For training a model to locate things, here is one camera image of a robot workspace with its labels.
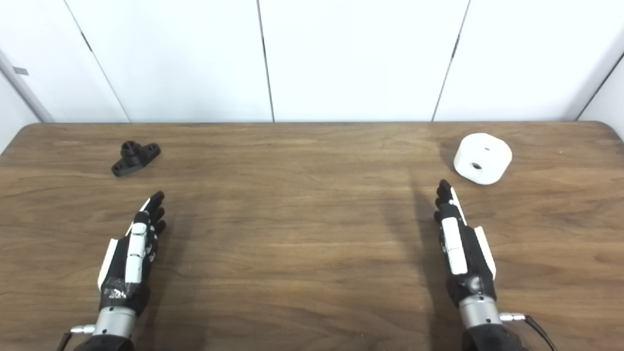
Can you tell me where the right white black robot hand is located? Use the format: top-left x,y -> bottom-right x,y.
434,179 -> 498,308

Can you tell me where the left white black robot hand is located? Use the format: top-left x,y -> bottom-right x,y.
97,191 -> 167,317

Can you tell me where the black flanged holder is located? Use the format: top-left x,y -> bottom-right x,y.
111,141 -> 162,177

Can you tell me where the round white piece with holes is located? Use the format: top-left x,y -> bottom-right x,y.
453,133 -> 513,186

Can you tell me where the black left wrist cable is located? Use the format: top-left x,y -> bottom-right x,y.
56,324 -> 97,351

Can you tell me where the gray wall corner strip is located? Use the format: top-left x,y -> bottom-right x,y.
0,49 -> 55,123

